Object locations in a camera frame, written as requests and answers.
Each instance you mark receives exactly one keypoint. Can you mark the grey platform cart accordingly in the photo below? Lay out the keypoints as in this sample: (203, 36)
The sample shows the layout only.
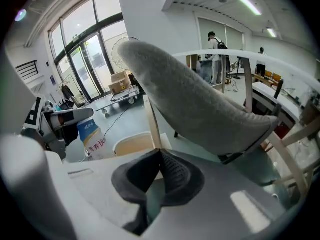
(120, 97)

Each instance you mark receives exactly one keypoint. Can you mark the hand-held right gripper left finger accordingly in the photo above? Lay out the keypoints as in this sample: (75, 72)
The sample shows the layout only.
(100, 191)

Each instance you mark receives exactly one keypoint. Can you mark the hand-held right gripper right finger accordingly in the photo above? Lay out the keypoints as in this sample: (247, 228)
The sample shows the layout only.
(212, 204)

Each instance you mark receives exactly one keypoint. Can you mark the black clothes rack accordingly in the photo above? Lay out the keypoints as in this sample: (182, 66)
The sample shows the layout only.
(71, 89)

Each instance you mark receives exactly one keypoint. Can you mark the small white desk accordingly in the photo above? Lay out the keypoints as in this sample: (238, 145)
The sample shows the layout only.
(272, 96)

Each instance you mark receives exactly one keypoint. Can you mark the grey roller blinds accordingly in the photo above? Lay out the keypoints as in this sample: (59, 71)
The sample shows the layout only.
(232, 39)

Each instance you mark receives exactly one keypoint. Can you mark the large cardboard box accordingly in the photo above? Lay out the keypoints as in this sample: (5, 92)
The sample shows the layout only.
(120, 87)

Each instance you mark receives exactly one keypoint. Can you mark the white table with wooden legs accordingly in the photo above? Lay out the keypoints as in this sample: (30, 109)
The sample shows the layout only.
(275, 60)

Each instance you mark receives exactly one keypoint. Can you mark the round ceiling light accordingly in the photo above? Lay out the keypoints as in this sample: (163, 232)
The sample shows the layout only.
(20, 15)

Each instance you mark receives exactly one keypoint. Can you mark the tube ceiling light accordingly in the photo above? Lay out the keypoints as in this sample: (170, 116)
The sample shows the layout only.
(248, 4)
(272, 32)

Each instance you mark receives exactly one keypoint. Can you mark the blue-capped plastic bottle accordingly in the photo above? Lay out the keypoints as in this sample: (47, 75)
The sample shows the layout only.
(92, 139)

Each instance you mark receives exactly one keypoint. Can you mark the black pedestal fan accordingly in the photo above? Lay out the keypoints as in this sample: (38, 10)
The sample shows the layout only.
(118, 56)

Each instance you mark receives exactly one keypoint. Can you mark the small cardboard box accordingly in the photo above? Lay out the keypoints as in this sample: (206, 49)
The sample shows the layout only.
(120, 76)

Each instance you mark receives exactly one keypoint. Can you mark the dark hanging clothes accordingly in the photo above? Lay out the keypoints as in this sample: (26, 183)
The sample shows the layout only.
(67, 92)

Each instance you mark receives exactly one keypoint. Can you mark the brown wooden board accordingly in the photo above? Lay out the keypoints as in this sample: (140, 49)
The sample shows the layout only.
(192, 61)

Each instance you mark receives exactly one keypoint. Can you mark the blue wall poster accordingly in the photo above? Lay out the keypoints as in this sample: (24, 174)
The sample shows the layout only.
(52, 80)

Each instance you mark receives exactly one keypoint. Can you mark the black railing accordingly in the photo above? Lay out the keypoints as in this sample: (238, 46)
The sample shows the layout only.
(26, 70)

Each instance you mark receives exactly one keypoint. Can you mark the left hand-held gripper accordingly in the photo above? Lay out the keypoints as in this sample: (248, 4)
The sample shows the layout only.
(32, 114)

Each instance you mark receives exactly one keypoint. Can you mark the grey office chair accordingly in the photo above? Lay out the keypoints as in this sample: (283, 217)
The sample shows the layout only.
(187, 96)

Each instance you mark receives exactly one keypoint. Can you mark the beige trash bin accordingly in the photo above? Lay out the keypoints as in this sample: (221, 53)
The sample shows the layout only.
(130, 146)

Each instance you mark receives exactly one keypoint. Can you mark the wooden rack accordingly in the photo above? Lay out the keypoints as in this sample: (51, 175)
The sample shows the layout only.
(268, 77)

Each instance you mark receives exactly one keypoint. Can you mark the blue plastic bag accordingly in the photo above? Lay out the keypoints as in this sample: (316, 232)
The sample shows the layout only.
(206, 71)

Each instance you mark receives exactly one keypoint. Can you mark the glass entrance door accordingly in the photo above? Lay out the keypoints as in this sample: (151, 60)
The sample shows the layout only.
(75, 29)

